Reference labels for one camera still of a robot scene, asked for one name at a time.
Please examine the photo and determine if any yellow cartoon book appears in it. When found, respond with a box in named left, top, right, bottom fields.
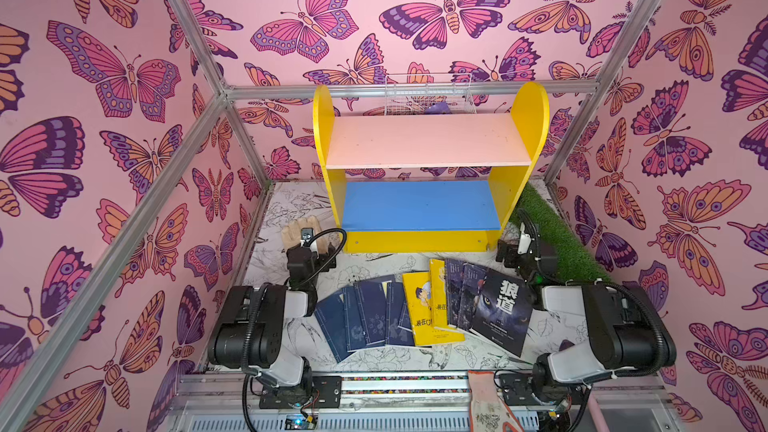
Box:
left=402, top=272, right=445, bottom=347
left=429, top=259, right=465, bottom=344

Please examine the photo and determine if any green circuit board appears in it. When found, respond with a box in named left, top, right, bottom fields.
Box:
left=284, top=413, right=318, bottom=431

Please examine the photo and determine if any yellow pink blue bookshelf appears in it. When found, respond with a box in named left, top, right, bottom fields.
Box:
left=313, top=82, right=550, bottom=254

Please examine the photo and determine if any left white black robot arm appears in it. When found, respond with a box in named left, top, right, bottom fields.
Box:
left=207, top=228, right=347, bottom=407

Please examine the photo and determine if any patterned red white glove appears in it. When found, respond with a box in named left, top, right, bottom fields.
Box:
left=467, top=371, right=524, bottom=432

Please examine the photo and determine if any purple old man book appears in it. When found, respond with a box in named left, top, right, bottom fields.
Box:
left=458, top=263, right=489, bottom=331
left=445, top=259, right=464, bottom=328

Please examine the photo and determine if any white wire basket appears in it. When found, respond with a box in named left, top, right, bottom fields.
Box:
left=382, top=72, right=477, bottom=116

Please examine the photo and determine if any dark blue thread-bound book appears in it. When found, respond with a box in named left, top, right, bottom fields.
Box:
left=314, top=290, right=351, bottom=363

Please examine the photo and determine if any black wolf cover book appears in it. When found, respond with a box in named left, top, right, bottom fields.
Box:
left=470, top=270, right=533, bottom=356

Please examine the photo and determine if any green artificial grass mat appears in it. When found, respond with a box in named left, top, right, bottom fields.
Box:
left=510, top=181, right=609, bottom=282

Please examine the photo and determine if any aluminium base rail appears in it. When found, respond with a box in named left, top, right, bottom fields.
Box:
left=160, top=371, right=686, bottom=431

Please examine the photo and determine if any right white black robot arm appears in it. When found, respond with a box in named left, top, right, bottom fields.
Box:
left=507, top=222, right=677, bottom=403

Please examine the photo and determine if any beige work glove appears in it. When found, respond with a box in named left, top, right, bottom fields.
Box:
left=281, top=215, right=330, bottom=254

